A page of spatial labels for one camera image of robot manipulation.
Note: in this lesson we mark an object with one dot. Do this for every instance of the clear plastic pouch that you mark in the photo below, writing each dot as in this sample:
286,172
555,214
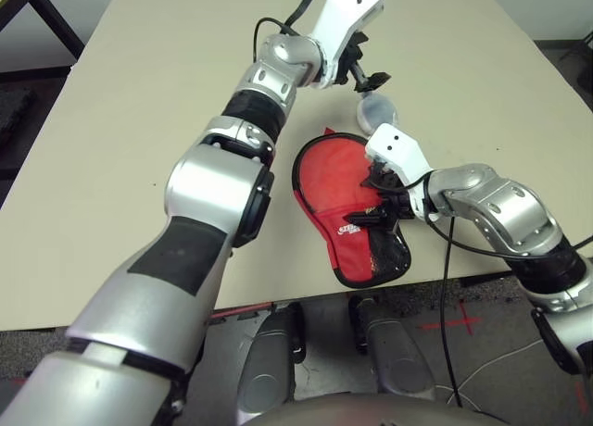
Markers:
377,111

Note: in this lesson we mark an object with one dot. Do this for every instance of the grey right robot leg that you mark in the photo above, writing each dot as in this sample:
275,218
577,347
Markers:
398,352

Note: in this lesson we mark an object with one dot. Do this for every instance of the black-framed side table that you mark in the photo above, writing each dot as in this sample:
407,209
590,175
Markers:
55,21

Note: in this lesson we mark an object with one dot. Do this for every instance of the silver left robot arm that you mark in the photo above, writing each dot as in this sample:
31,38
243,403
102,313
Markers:
213,185

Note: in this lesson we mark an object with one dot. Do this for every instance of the grey robot torso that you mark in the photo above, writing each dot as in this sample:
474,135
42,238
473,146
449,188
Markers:
370,414

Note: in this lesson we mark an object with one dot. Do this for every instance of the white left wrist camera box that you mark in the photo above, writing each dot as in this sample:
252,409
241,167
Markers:
343,23

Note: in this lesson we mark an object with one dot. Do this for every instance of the grey robot leg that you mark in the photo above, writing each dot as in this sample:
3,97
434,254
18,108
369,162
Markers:
268,356
398,352

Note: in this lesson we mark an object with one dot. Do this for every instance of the black foam floor mat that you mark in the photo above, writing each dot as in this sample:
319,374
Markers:
14,111

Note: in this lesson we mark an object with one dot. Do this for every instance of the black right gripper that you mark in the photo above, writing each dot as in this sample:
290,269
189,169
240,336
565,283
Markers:
398,206

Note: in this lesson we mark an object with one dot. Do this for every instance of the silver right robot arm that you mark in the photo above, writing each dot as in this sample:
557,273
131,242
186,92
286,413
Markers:
500,204

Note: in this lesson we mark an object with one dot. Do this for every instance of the black and red paddle case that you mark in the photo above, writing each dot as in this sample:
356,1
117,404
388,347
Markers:
352,259

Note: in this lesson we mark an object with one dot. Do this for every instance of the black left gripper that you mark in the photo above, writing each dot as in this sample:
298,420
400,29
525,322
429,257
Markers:
353,62

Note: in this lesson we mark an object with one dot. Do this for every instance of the grey left robot leg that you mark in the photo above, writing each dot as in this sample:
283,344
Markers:
268,356

